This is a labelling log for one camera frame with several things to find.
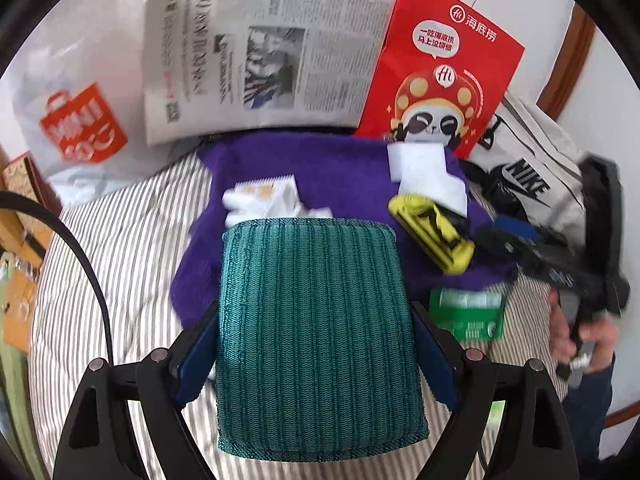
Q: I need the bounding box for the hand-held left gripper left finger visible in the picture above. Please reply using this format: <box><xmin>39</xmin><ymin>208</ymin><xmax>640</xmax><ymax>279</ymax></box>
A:
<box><xmin>52</xmin><ymin>300</ymin><xmax>222</xmax><ymax>480</ymax></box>

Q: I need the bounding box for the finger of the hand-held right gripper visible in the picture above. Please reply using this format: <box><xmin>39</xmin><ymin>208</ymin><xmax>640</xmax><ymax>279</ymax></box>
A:
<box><xmin>472</xmin><ymin>227</ymin><xmax>541</xmax><ymax>264</ymax></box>
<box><xmin>492</xmin><ymin>215</ymin><xmax>551</xmax><ymax>244</ymax></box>

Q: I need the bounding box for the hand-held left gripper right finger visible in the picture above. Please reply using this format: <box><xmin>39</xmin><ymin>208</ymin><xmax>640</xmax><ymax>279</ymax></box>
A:
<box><xmin>410</xmin><ymin>300</ymin><xmax>581</xmax><ymax>480</ymax></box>

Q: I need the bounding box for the yellow black striped pouch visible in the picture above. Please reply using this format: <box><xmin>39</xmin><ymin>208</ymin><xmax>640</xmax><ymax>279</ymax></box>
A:
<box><xmin>387</xmin><ymin>191</ymin><xmax>477</xmax><ymax>276</ymax></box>

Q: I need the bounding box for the teal ribbed cloth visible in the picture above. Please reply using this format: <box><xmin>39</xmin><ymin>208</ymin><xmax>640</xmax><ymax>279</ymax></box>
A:
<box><xmin>215</xmin><ymin>216</ymin><xmax>431</xmax><ymax>463</ymax></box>

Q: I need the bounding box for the white glove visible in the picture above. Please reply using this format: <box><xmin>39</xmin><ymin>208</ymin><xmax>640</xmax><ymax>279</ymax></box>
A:
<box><xmin>221</xmin><ymin>187</ymin><xmax>335</xmax><ymax>231</ymax></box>

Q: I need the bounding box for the white tomato print sachet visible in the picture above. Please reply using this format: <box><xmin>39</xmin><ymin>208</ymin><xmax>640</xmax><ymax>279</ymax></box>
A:
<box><xmin>234</xmin><ymin>174</ymin><xmax>297</xmax><ymax>216</ymax></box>

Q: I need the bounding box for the person's right forearm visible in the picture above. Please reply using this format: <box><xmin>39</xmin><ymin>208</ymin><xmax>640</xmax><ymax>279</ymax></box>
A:
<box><xmin>562</xmin><ymin>354</ymin><xmax>618</xmax><ymax>480</ymax></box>

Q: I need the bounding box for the person's right hand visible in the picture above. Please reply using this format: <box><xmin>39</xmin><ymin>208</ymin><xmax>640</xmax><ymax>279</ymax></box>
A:
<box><xmin>546</xmin><ymin>290</ymin><xmax>622</xmax><ymax>377</ymax></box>

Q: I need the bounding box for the green wet wipes packet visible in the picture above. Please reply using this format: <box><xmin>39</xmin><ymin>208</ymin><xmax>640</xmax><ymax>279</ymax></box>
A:
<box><xmin>429</xmin><ymin>286</ymin><xmax>507</xmax><ymax>345</ymax></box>

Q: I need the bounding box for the white waist bag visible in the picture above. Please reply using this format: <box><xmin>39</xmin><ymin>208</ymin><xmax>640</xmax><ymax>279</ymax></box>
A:
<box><xmin>461</xmin><ymin>91</ymin><xmax>592</xmax><ymax>257</ymax></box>

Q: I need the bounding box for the striped bed mattress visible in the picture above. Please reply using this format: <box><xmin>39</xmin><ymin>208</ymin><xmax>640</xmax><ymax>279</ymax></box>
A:
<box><xmin>25</xmin><ymin>152</ymin><xmax>576</xmax><ymax>480</ymax></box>

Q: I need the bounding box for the purple towel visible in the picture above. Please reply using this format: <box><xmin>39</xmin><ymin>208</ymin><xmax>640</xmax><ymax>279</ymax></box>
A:
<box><xmin>169</xmin><ymin>130</ymin><xmax>520</xmax><ymax>332</ymax></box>

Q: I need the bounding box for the red paper bag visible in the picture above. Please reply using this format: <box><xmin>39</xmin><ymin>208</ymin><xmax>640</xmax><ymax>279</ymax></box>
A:
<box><xmin>354</xmin><ymin>0</ymin><xmax>527</xmax><ymax>162</ymax></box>

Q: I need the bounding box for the green blanket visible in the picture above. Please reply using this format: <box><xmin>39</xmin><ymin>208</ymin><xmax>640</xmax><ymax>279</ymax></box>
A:
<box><xmin>0</xmin><ymin>350</ymin><xmax>43</xmax><ymax>480</ymax></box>

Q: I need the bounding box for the wooden nightstand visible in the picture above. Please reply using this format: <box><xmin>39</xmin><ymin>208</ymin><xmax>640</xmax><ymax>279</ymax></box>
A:
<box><xmin>0</xmin><ymin>154</ymin><xmax>63</xmax><ymax>357</ymax></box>

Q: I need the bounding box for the patterned book box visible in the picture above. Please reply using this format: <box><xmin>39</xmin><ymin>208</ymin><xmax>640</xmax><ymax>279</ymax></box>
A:
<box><xmin>0</xmin><ymin>155</ymin><xmax>38</xmax><ymax>197</ymax></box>

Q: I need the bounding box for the white plastic shopping bag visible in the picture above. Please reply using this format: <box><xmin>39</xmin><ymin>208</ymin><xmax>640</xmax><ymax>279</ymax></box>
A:
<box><xmin>9</xmin><ymin>25</ymin><xmax>148</xmax><ymax>207</ymax></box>

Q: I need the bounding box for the folded newspaper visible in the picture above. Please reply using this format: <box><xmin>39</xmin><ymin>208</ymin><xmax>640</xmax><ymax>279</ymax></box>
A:
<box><xmin>142</xmin><ymin>0</ymin><xmax>399</xmax><ymax>149</ymax></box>

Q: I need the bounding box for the wooden door frame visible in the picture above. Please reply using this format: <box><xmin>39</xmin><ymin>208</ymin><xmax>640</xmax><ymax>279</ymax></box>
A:
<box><xmin>536</xmin><ymin>2</ymin><xmax>599</xmax><ymax>111</ymax></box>

